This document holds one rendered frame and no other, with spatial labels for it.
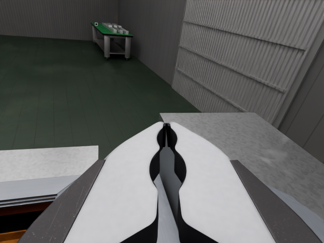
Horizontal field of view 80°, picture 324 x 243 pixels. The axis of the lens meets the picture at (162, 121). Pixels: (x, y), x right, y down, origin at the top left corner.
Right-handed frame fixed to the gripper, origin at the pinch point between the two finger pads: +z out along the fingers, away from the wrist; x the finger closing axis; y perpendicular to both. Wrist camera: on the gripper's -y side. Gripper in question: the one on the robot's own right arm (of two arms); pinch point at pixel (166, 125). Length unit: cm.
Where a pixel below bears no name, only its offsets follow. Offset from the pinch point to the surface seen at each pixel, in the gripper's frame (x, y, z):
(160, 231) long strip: -1, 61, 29
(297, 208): 39, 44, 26
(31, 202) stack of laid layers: -50, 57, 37
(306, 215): 40, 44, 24
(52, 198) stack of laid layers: -43, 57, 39
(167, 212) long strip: 1, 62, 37
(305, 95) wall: 146, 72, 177
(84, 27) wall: -302, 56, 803
